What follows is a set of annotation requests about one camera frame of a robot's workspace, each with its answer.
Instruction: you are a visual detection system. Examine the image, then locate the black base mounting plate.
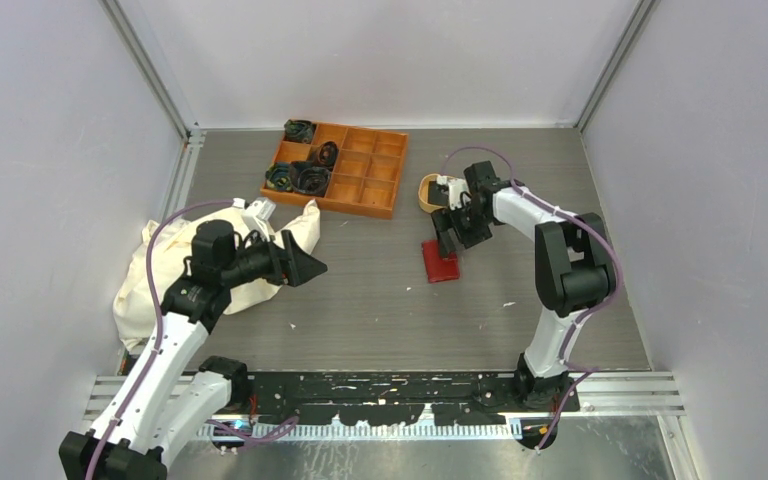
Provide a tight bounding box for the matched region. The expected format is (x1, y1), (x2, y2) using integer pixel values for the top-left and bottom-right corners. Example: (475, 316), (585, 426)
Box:
(219, 371), (580, 427)

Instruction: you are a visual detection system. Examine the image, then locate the purple cable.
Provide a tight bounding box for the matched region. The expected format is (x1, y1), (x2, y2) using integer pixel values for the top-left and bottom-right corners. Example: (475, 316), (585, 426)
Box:
(84, 197), (247, 480)
(440, 145), (625, 452)

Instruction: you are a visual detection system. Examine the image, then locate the large black rolled belt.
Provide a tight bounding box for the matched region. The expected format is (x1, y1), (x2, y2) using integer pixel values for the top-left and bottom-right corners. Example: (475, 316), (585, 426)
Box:
(289, 162), (331, 197)

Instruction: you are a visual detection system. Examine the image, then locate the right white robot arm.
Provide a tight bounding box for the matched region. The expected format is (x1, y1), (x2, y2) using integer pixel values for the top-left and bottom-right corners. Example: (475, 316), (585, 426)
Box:
(423, 161), (619, 411)

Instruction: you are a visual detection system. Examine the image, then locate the tan oval tray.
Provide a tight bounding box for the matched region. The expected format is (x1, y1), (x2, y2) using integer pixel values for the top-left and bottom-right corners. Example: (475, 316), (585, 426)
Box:
(418, 173), (449, 214)

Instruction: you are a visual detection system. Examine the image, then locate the red card holder wallet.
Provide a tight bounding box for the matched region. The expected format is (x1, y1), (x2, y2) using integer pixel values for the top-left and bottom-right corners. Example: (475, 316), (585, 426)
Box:
(421, 240), (460, 284)

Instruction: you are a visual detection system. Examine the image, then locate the dark rolled belt middle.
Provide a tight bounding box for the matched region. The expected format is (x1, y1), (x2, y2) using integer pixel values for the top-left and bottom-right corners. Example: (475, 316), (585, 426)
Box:
(309, 141), (340, 170)

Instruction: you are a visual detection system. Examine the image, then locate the orange compartment organizer tray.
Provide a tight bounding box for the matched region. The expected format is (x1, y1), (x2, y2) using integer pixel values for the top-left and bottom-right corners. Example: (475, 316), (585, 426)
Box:
(260, 120), (409, 220)

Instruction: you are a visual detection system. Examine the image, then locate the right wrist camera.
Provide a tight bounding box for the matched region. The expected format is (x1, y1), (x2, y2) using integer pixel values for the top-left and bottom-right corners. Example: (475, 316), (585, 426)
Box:
(435, 175), (469, 210)

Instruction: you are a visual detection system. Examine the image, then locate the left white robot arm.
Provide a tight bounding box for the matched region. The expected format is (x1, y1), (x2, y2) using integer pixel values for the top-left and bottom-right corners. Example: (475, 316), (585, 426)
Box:
(59, 220), (327, 479)

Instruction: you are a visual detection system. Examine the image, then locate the dark rolled belt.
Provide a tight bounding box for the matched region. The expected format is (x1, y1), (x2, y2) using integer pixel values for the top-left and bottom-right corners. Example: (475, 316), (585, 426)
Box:
(283, 119), (317, 144)
(309, 141), (340, 170)

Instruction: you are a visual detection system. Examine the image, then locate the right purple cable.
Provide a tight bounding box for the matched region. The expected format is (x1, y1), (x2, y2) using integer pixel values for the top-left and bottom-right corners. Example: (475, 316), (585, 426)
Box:
(440, 145), (625, 452)

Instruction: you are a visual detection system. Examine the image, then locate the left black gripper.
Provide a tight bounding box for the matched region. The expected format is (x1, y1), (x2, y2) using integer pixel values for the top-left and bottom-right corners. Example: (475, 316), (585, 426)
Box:
(220, 226), (325, 288)

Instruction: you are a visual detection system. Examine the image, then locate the cream cloth bag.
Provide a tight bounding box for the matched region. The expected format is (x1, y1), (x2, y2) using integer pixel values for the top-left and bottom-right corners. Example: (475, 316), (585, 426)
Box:
(113, 200), (321, 354)

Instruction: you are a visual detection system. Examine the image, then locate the green rolled belt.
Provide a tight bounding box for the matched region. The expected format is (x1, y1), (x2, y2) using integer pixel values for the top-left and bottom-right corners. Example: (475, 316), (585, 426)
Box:
(264, 162), (294, 193)

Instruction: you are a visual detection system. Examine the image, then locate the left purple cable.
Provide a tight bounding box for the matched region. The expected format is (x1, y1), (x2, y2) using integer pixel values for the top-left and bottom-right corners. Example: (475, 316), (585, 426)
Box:
(84, 197), (247, 480)

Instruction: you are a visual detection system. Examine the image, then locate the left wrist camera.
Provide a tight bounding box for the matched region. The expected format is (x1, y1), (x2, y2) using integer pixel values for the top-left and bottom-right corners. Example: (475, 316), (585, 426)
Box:
(235, 197), (276, 241)

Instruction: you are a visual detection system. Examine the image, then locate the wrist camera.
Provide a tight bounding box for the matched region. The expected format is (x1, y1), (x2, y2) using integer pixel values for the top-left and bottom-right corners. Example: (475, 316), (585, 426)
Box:
(235, 197), (276, 241)
(435, 175), (469, 210)

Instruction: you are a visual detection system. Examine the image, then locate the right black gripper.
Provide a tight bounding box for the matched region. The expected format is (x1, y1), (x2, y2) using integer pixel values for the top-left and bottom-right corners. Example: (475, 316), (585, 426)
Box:
(430, 201), (492, 259)

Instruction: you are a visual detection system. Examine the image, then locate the dark rolled belt top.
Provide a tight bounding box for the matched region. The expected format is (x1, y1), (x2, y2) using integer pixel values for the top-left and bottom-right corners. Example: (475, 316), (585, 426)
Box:
(283, 119), (317, 144)

